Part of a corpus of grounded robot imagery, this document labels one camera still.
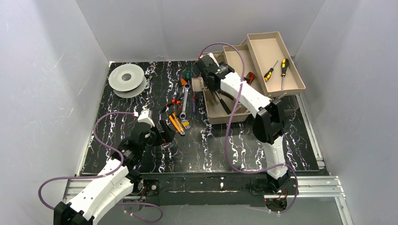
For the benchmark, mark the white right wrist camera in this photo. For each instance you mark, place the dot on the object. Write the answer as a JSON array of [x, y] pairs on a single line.
[[208, 59]]

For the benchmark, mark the green handled screwdriver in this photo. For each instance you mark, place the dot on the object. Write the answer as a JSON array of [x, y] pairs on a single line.
[[187, 75]]

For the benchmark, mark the yellow hex key set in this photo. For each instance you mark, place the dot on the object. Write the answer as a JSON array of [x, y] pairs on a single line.
[[186, 124]]

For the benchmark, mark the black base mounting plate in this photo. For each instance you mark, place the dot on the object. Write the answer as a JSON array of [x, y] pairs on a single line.
[[219, 188]]

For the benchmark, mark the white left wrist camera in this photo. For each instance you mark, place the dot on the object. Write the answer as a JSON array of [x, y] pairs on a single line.
[[144, 117]]

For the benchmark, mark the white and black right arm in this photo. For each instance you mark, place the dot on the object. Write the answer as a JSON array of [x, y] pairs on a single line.
[[268, 115]]

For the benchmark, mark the yellow black long screwdriver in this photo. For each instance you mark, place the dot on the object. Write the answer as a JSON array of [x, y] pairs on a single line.
[[284, 65]]

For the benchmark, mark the blue handled screwdriver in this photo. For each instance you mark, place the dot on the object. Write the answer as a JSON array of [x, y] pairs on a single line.
[[194, 105]]

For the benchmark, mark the yellow black short screwdriver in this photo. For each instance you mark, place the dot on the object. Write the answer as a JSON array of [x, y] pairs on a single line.
[[268, 75]]

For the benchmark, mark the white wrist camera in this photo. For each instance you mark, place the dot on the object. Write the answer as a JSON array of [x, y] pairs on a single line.
[[144, 117], [208, 59]]

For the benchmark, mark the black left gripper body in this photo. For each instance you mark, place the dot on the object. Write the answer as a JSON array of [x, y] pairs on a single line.
[[160, 135]]

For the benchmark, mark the silver combination wrench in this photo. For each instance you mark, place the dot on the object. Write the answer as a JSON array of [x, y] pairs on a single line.
[[183, 111]]

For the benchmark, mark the yellow utility knife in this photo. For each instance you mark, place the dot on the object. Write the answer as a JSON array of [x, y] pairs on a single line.
[[172, 117]]

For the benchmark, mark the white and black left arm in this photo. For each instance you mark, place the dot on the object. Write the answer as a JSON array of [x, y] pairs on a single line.
[[116, 180]]

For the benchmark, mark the white filament spool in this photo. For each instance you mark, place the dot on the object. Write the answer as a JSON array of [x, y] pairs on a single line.
[[128, 80]]

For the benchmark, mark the beige translucent plastic toolbox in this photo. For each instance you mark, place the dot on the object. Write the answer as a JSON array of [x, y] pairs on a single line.
[[268, 67]]

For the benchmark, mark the red and black utility knife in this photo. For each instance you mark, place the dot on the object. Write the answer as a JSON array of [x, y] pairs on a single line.
[[249, 78]]

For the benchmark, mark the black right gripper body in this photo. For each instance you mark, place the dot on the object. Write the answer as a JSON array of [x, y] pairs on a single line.
[[211, 79]]

